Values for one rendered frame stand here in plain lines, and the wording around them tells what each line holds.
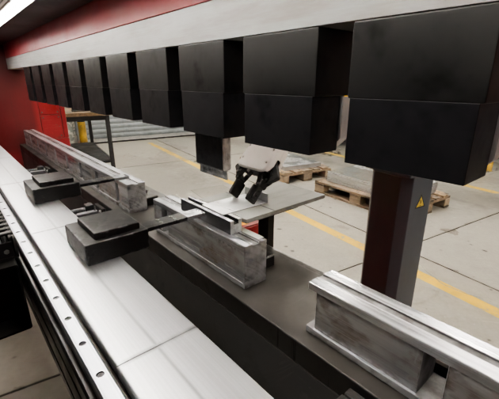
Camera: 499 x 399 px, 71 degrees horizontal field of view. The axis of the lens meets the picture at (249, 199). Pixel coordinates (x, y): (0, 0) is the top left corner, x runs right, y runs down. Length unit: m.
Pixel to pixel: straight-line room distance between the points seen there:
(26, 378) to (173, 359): 1.64
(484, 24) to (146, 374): 0.46
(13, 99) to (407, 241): 2.43
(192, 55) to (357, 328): 0.55
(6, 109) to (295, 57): 2.42
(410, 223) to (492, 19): 0.97
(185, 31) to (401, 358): 0.65
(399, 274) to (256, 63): 0.99
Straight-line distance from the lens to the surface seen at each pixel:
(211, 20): 0.67
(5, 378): 2.10
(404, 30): 0.44
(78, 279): 0.62
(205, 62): 0.69
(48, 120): 2.83
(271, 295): 0.72
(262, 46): 0.57
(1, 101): 2.78
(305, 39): 0.51
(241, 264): 0.71
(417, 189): 1.28
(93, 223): 0.68
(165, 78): 0.82
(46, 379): 2.01
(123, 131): 8.29
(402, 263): 1.36
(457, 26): 0.41
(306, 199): 0.87
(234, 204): 0.82
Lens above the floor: 1.28
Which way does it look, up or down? 19 degrees down
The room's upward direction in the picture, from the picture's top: straight up
